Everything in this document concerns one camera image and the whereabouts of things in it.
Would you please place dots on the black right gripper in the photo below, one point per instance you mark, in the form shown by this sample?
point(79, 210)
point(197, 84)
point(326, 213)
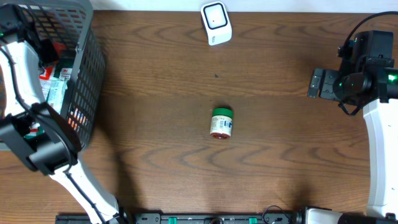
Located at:
point(326, 88)

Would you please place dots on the green lid jar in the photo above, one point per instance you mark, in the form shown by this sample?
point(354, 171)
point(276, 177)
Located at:
point(221, 123)

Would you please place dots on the green 3M gloves pack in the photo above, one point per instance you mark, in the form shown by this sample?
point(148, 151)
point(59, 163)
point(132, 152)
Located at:
point(59, 82)

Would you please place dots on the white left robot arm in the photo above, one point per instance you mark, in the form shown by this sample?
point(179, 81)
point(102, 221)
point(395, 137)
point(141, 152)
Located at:
point(53, 72)

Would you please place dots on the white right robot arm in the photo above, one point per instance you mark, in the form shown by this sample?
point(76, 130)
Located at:
point(379, 105)

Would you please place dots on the white barcode scanner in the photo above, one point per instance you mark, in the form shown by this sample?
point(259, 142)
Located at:
point(216, 23)

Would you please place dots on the grey plastic mesh basket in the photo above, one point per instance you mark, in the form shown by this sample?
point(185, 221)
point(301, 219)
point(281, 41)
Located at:
point(68, 23)

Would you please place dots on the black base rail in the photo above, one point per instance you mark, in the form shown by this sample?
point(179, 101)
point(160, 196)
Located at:
point(271, 217)

